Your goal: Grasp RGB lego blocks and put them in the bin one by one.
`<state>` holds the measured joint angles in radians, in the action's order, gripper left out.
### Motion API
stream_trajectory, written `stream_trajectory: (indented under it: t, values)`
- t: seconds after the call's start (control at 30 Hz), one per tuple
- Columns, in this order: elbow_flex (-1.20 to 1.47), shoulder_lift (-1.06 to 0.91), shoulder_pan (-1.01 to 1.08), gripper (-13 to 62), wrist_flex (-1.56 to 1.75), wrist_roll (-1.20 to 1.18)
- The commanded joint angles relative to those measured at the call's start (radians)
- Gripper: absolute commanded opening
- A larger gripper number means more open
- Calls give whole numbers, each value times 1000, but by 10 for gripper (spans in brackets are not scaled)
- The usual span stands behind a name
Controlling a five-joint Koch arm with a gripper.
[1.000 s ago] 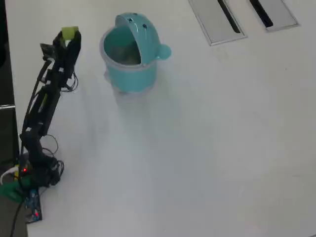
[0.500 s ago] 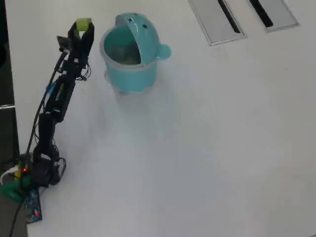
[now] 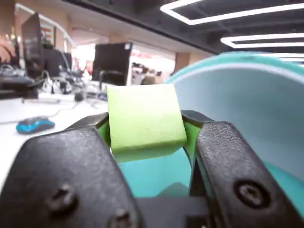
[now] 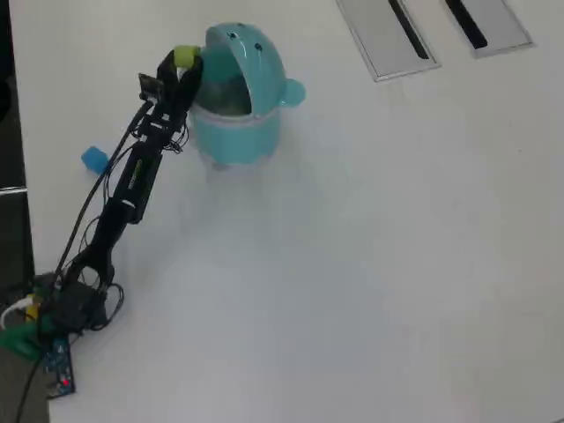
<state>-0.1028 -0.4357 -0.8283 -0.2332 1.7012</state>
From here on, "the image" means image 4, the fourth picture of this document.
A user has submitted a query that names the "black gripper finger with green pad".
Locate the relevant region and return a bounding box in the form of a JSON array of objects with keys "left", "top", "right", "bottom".
[
  {"left": 175, "top": 56, "right": 204, "bottom": 109},
  {"left": 157, "top": 48, "right": 180, "bottom": 87}
]

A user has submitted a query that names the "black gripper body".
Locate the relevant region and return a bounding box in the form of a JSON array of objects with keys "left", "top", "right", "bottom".
[{"left": 141, "top": 83, "right": 191, "bottom": 136}]

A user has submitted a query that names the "green lego block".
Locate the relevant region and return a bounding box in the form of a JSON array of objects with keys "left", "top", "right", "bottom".
[{"left": 173, "top": 45, "right": 203, "bottom": 70}]

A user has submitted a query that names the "blue lego block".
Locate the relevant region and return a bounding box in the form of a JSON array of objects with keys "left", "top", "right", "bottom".
[{"left": 80, "top": 145, "right": 111, "bottom": 176}]

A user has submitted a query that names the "teal whale-shaped bin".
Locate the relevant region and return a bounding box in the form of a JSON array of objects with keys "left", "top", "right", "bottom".
[{"left": 189, "top": 22, "right": 307, "bottom": 167}]

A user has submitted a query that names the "yellow plug connector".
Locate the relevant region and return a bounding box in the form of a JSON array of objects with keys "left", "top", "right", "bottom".
[{"left": 24, "top": 293, "right": 43, "bottom": 323}]

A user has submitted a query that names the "green table clamp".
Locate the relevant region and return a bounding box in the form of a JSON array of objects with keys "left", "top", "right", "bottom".
[{"left": 0, "top": 323, "right": 48, "bottom": 362}]

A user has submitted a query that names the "blue controller circuit board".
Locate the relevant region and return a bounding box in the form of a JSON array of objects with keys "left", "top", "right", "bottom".
[{"left": 41, "top": 337, "right": 77, "bottom": 400}]

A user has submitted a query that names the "silver cable tray cover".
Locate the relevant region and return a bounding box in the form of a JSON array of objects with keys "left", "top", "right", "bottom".
[
  {"left": 335, "top": 0, "right": 442, "bottom": 84},
  {"left": 440, "top": 0, "right": 534, "bottom": 60}
]

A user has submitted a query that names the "white usb cable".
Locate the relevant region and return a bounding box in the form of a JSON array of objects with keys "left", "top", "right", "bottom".
[{"left": 0, "top": 299, "right": 34, "bottom": 330}]

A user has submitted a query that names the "black power cable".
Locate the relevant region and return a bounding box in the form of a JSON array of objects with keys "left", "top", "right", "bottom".
[{"left": 15, "top": 352, "right": 48, "bottom": 423}]

